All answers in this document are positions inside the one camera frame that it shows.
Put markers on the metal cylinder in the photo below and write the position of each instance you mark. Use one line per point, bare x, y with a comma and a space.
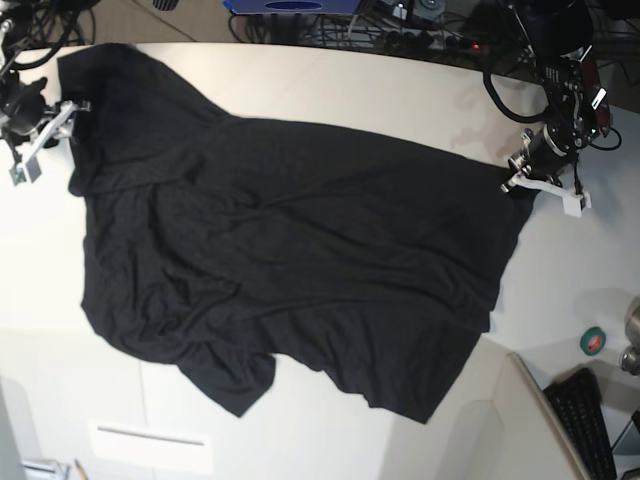
630, 357

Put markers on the blue box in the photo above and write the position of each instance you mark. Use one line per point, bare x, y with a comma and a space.
248, 7

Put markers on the black power strip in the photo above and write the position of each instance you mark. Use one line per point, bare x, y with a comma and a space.
420, 41

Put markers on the black keyboard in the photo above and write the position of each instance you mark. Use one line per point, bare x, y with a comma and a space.
576, 401

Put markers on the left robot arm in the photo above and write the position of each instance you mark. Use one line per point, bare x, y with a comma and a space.
556, 41

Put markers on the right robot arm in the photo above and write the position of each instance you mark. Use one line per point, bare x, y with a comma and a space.
32, 32

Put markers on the black t-shirt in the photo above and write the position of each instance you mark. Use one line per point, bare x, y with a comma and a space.
215, 243

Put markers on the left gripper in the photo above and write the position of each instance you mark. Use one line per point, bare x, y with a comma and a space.
543, 158

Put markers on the green tape roll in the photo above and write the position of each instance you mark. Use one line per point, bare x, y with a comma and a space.
592, 341

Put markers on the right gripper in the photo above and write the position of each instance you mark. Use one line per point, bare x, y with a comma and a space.
24, 111

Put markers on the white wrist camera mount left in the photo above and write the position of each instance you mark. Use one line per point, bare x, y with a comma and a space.
573, 203

